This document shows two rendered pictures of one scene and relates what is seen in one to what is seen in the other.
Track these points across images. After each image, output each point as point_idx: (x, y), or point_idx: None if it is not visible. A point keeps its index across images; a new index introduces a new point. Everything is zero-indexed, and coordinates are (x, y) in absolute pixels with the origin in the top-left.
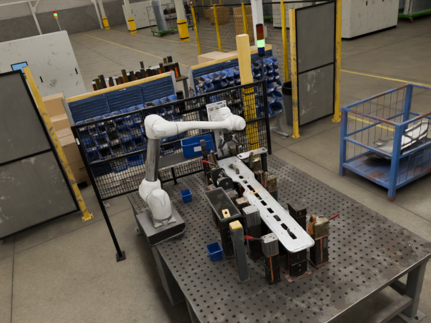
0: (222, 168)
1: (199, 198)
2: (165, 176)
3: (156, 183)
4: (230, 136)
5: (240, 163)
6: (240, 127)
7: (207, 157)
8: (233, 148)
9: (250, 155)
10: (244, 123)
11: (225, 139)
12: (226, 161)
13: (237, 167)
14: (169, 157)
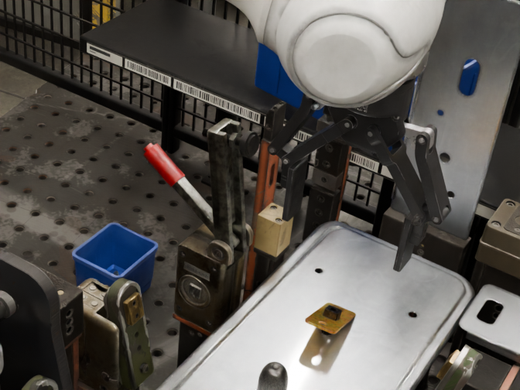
0: (32, 283)
1: (158, 330)
2: (196, 116)
3: None
4: (367, 115)
5: (409, 353)
6: (296, 72)
7: (336, 168)
8: (503, 231)
9: (448, 364)
10: (360, 56)
11: (336, 114)
12: (377, 268)
13: (342, 361)
14: (222, 32)
